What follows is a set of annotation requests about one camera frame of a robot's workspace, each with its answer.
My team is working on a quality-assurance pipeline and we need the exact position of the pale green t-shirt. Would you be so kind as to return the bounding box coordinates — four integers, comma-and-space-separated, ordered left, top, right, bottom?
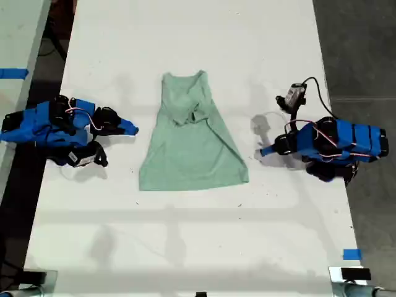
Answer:
137, 69, 250, 192

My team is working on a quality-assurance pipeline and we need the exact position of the long blue tape strip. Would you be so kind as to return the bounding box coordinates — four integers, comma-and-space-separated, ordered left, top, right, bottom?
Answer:
0, 67, 30, 80

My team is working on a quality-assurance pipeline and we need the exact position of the white side table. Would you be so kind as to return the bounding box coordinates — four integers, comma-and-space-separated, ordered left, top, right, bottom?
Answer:
0, 0, 53, 199

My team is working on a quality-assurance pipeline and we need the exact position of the small blue tape square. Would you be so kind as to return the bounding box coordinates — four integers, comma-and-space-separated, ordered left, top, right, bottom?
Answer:
342, 248, 363, 260

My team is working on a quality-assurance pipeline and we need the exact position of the short black camera stalk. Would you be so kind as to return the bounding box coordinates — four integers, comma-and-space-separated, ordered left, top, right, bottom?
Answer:
289, 105, 301, 131

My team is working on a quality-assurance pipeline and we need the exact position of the black camera box with label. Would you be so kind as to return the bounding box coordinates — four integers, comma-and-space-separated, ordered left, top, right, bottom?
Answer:
66, 141, 110, 170

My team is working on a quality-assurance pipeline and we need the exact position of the black camera box with cable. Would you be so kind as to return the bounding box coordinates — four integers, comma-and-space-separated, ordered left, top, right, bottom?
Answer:
275, 82, 308, 112

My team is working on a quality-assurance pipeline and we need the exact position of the black camera cable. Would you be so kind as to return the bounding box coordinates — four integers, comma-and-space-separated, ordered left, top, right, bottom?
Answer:
301, 76, 339, 121

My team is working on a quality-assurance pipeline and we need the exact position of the black floor cable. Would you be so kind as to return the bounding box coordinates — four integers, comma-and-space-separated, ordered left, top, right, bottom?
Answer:
38, 27, 71, 61

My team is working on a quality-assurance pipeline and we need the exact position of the black box on metal bracket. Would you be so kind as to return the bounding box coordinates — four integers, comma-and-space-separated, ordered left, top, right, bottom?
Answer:
20, 269, 48, 285
340, 267, 372, 282

